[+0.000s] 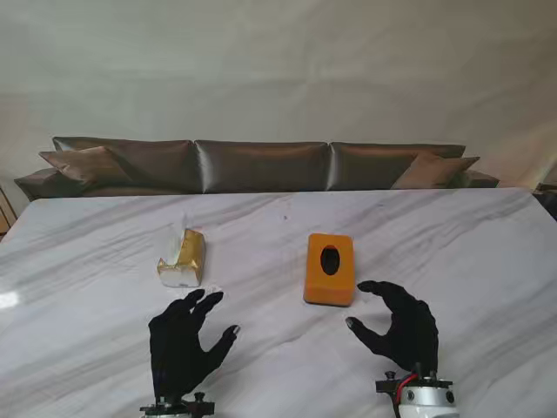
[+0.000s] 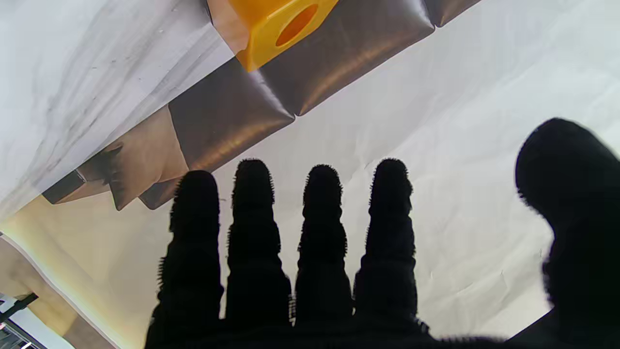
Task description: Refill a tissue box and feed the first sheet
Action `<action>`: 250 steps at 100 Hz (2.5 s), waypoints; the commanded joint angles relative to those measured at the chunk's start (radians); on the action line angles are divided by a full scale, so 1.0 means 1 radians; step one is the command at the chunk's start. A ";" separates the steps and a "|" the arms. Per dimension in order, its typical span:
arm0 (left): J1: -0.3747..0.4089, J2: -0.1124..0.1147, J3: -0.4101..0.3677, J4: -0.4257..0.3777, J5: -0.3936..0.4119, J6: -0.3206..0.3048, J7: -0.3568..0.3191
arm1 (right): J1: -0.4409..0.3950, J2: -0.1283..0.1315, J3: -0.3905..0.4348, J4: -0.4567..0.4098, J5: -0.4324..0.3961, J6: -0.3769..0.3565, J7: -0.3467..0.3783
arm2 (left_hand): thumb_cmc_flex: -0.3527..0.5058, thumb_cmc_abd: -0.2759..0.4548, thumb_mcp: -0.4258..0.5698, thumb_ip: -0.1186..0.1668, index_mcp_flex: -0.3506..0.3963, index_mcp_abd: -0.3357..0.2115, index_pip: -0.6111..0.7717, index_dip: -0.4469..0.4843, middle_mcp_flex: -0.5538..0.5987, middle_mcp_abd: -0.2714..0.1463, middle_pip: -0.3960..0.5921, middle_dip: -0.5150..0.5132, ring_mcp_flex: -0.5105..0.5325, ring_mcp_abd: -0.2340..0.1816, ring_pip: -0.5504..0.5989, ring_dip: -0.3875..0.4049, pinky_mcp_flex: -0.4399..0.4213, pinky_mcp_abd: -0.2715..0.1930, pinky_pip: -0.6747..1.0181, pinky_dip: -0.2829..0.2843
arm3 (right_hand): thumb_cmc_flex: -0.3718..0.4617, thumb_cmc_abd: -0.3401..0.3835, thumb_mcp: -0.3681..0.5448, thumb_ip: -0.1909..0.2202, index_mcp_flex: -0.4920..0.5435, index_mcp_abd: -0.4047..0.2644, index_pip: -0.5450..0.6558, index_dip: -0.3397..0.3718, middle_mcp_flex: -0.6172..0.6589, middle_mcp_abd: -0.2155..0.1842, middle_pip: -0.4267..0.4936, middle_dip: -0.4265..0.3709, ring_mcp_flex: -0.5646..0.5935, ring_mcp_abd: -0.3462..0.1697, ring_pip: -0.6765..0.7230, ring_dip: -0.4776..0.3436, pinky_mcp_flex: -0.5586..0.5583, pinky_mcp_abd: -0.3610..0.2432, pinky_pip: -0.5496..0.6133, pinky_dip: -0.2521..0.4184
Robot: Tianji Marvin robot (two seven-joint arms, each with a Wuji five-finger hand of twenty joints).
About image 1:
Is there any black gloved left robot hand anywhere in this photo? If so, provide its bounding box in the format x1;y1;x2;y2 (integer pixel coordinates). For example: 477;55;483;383
148;288;242;401

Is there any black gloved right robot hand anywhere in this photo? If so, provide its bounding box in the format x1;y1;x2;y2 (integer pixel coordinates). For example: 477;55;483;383
346;280;440;375

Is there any gold tissue pack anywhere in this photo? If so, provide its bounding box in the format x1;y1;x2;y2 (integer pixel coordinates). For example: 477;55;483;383
156;212;208;289

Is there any orange tissue box cover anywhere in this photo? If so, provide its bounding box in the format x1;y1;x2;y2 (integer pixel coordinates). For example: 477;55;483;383
302;233;356;308

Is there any brown throw pillow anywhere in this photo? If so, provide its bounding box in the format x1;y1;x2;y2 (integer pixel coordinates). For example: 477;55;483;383
37;145;134;185
390;151;481;190

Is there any dark furniture piece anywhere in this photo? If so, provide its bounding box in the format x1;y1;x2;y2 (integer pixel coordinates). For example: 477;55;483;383
534;181;557;219

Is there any brown leather sofa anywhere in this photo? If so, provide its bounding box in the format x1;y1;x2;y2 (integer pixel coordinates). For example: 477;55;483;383
12;136;500;202

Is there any wooden furniture piece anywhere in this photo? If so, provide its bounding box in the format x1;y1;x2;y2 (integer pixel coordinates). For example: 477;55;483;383
0;182;17;239

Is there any white fabric backdrop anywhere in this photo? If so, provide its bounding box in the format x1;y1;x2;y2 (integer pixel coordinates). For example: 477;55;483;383
0;0;557;204

